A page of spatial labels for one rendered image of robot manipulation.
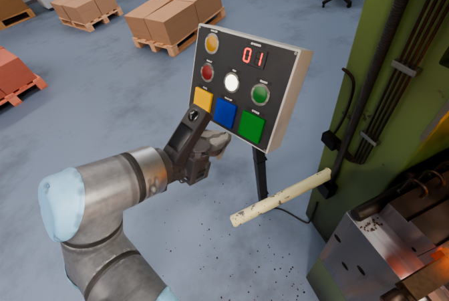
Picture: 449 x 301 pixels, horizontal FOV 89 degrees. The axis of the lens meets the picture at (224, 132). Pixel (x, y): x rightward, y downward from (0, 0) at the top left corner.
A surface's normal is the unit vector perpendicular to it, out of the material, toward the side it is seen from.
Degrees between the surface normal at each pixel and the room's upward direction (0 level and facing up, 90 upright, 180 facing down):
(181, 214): 0
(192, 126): 28
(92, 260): 2
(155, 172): 61
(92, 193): 57
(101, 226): 88
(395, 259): 0
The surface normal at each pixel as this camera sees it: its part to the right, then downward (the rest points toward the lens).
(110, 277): -0.08, -0.74
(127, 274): 0.18, -0.89
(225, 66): -0.66, 0.23
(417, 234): -0.91, 0.40
